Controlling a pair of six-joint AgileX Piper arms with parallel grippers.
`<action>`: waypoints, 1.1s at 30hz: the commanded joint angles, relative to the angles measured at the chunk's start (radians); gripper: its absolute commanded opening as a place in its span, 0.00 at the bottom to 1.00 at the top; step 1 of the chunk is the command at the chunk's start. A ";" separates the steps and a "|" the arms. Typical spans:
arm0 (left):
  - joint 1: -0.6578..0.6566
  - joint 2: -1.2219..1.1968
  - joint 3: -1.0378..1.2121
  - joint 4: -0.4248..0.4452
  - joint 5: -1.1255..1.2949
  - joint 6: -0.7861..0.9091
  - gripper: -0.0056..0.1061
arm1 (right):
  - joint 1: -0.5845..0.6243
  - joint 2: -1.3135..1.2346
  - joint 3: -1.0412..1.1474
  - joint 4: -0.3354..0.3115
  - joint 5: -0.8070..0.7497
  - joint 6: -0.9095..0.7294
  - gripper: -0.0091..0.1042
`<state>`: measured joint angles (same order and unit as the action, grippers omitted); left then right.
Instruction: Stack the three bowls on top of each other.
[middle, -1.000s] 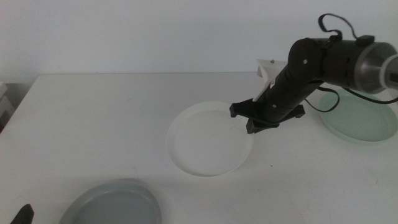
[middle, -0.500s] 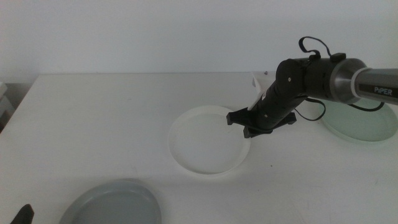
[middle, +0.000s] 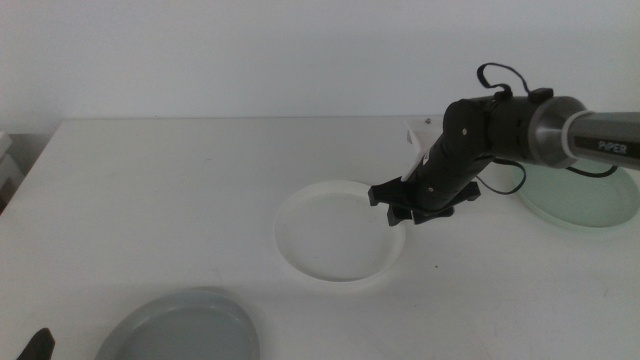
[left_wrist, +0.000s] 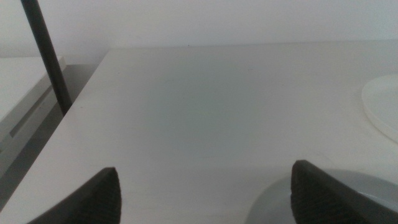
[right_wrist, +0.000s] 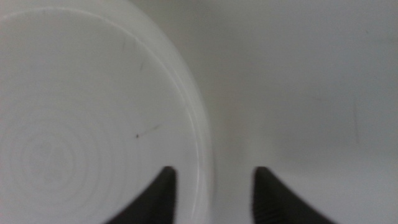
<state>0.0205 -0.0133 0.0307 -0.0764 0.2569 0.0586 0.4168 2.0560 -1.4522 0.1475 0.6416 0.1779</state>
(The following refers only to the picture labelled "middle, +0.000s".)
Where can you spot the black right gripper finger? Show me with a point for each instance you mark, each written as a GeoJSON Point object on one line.
{"type": "Point", "coordinates": [430, 216]}
{"type": "Point", "coordinates": [400, 216]}

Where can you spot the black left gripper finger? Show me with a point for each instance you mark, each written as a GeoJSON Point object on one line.
{"type": "Point", "coordinates": [39, 347]}

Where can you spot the white shallow bowl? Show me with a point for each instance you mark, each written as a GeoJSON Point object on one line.
{"type": "Point", "coordinates": [332, 235]}

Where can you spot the pale green shallow bowl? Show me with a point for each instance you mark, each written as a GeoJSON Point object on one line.
{"type": "Point", "coordinates": [580, 200]}

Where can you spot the grey shallow bowl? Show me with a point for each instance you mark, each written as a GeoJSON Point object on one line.
{"type": "Point", "coordinates": [185, 330]}

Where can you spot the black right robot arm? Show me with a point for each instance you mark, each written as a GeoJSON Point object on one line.
{"type": "Point", "coordinates": [550, 130]}

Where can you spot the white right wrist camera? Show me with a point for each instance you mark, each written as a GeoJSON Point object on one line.
{"type": "Point", "coordinates": [419, 145]}

